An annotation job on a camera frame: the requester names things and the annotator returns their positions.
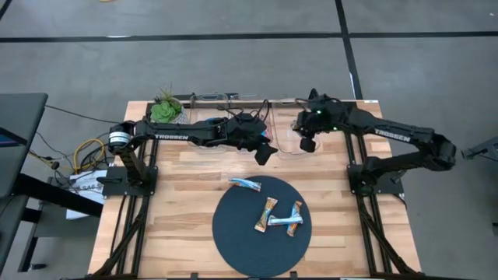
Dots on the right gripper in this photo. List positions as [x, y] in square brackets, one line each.
[311, 122]

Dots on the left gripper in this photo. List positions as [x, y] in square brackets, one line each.
[249, 134]

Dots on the clear plastic bin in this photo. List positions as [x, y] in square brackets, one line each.
[282, 134]
[233, 109]
[206, 110]

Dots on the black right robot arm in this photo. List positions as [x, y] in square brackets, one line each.
[393, 134]

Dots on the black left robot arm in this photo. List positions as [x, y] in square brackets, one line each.
[171, 136]

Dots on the round dark woven placemat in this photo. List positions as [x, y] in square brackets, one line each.
[249, 249]

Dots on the succulent in patterned pot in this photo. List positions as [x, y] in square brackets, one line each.
[165, 110]

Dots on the grey equipment stand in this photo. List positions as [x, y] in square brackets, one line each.
[484, 148]

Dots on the white cardboard box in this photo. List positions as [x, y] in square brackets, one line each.
[87, 179]

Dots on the dark grey desk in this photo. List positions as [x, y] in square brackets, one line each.
[19, 128]

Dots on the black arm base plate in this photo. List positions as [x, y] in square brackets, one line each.
[389, 188]
[116, 189]

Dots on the black table-edge bracket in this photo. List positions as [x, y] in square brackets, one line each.
[293, 275]
[193, 276]

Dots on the black metal table frame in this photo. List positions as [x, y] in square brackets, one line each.
[148, 113]

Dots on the black desk leg frame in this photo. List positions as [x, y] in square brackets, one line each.
[58, 196]

